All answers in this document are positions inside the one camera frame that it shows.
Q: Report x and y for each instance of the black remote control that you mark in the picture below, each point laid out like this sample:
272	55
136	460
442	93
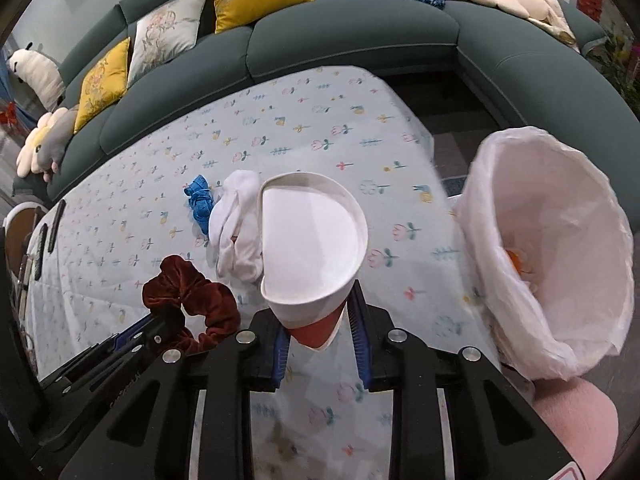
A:
56	227

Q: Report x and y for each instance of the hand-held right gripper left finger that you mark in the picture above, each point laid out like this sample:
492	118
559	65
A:
280	360

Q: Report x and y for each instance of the white and black plush toy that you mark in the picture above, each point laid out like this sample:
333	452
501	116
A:
35	70

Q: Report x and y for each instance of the floral light blue tablecloth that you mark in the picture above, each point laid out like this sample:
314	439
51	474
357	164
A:
325	125

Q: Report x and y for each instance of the teal fabric sofa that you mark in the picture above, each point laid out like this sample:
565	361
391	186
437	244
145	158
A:
350	35

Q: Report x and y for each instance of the maroon velvet scrunchie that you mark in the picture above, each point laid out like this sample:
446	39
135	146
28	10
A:
215	300

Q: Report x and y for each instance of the small flower plush cushion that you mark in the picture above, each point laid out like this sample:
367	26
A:
55	135

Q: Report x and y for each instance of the pink stool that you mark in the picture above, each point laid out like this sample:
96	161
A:
575	425

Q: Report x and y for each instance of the white framed chair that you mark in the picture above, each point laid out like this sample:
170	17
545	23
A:
20	220

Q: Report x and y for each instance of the blue scrunchie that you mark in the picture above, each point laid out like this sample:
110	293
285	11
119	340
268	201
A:
200	205

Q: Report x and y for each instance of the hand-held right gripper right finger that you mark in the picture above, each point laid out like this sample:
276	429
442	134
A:
360	345

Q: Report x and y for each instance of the potted green plant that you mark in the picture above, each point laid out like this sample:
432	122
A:
620	60

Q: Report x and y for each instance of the white cloth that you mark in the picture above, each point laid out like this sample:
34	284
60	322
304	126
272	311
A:
235	240

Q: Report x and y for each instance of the beige blanket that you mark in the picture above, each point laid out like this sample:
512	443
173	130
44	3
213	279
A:
557	20

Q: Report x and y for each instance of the small yellow embroidered cushion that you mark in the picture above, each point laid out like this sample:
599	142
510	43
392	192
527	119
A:
100	85

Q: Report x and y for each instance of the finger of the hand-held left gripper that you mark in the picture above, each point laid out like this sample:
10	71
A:
92	362
145	340

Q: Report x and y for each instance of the white floral cushion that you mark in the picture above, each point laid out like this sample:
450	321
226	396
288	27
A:
165	35

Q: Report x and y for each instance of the white trash bag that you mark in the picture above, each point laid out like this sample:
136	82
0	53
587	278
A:
550	200

